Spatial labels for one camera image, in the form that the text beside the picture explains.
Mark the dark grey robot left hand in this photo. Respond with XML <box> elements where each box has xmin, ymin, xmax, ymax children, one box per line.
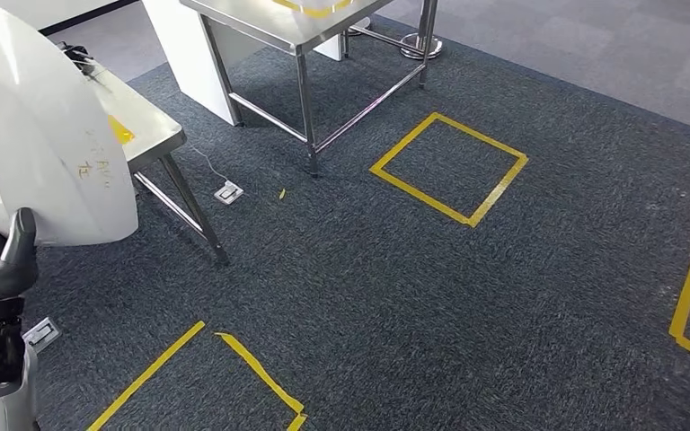
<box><xmin>0</xmin><ymin>203</ymin><xmax>40</xmax><ymax>272</ymax></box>

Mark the silver floor plate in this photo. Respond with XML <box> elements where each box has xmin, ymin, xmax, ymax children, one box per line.
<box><xmin>22</xmin><ymin>316</ymin><xmax>63</xmax><ymax>353</ymax></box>

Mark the chrome stanchion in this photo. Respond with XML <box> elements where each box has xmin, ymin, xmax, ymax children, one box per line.
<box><xmin>400</xmin><ymin>0</ymin><xmax>445</xmax><ymax>61</ymax></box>

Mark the silver floor socket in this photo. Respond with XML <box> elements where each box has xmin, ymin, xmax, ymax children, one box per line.
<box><xmin>213</xmin><ymin>180</ymin><xmax>245</xmax><ymax>207</ymax></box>

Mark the stainless steel table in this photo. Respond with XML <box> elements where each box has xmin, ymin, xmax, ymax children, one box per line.
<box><xmin>179</xmin><ymin>0</ymin><xmax>441</xmax><ymax>178</ymax></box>

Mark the white curved plastic part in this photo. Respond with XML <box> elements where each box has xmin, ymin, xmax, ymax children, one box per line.
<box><xmin>0</xmin><ymin>6</ymin><xmax>140</xmax><ymax>249</ymax></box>

